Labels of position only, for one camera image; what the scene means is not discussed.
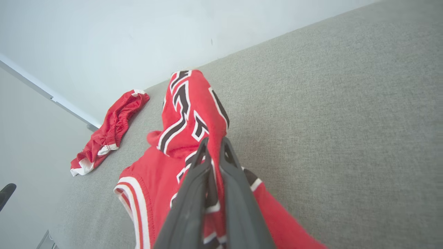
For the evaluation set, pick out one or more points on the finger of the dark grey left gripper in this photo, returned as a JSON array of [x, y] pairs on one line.
[[7, 195]]

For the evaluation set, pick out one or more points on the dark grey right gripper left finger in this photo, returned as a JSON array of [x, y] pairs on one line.
[[187, 214]]

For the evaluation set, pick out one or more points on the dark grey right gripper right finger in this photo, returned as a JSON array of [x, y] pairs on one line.
[[240, 214]]

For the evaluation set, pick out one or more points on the red shorts white stripes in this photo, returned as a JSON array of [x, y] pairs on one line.
[[114, 128]]

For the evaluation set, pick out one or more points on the red basketball jersey white trim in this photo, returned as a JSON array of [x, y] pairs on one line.
[[193, 100]]

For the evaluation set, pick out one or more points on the white wall baseboard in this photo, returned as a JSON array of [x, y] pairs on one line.
[[41, 90]]

